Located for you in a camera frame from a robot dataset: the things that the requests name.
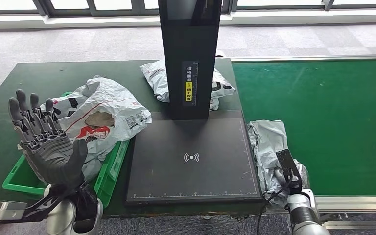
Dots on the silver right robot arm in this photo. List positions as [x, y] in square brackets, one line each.
[304, 214]

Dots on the dark framed window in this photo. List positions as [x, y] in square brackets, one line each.
[77, 5]

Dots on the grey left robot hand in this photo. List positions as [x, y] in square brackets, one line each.
[53, 159]

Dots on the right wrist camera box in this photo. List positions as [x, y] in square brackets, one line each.
[287, 163]

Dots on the green conveyor belt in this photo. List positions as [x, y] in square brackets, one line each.
[321, 97]

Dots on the black inbound scanner machine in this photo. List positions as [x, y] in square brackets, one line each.
[191, 155]

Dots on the aluminium conveyor frame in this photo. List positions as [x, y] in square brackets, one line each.
[353, 204]

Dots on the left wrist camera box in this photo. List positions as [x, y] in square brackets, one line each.
[0, 210]

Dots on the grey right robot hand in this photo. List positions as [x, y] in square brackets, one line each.
[304, 178]

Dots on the plain grey parcel bag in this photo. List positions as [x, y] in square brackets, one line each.
[267, 142]

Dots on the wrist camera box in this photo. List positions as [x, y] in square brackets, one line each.
[287, 163]
[0, 210]

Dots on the green plastic crate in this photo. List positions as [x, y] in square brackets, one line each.
[113, 172]

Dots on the black yellow instruction label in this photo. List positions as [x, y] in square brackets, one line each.
[189, 82]

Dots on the white grey printed parcel bag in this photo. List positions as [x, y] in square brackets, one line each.
[155, 77]

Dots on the white red parcel with hole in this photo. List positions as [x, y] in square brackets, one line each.
[110, 97]

